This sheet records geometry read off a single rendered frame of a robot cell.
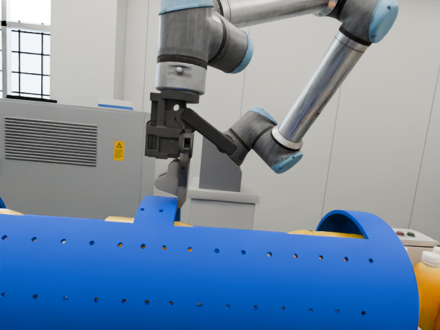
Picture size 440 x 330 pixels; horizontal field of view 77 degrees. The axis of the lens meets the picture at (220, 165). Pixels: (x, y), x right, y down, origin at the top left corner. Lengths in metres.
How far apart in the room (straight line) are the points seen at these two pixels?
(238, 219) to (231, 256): 0.82
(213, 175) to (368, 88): 2.86
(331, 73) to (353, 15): 0.18
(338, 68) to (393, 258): 0.67
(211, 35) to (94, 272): 0.43
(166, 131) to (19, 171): 2.06
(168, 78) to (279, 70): 3.01
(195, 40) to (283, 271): 0.40
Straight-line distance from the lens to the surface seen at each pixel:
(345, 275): 0.51
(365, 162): 3.82
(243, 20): 0.77
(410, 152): 4.12
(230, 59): 0.59
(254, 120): 1.28
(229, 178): 1.24
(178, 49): 0.49
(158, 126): 0.50
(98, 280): 0.47
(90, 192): 2.27
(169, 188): 0.51
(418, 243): 1.05
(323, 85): 1.07
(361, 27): 1.02
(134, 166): 2.13
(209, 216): 1.26
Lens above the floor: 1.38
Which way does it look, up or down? 8 degrees down
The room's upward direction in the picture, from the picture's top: 5 degrees clockwise
